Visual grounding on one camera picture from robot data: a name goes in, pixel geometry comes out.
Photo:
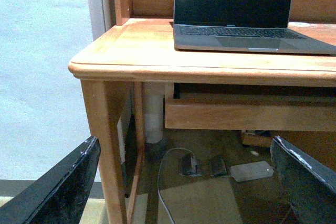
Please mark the white pipe with black base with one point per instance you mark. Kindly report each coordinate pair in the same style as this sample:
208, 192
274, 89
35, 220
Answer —
153, 108

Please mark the wooden keyboard drawer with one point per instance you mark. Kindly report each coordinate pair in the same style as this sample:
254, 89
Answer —
247, 107

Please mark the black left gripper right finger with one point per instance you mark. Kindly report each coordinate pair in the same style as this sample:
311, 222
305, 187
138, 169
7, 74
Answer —
310, 185

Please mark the dark plug block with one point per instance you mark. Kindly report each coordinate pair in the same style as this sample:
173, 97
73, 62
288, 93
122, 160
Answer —
218, 166
189, 165

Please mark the white desk cable grommet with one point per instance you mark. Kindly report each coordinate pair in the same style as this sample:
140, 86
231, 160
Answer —
299, 24

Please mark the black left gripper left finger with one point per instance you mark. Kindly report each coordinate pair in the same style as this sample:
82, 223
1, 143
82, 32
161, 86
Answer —
61, 194

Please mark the grey open laptop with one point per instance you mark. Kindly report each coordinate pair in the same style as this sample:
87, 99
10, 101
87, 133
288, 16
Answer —
241, 26

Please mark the wooden desk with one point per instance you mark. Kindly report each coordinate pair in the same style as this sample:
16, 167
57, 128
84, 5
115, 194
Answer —
139, 49

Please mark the dark plug block left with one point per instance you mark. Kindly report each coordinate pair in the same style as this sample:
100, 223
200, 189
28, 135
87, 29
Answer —
189, 165

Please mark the dark plug block right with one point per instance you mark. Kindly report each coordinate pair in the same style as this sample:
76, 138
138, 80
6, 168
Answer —
218, 166

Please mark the white power adapter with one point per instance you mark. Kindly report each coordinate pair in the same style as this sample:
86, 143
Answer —
251, 171

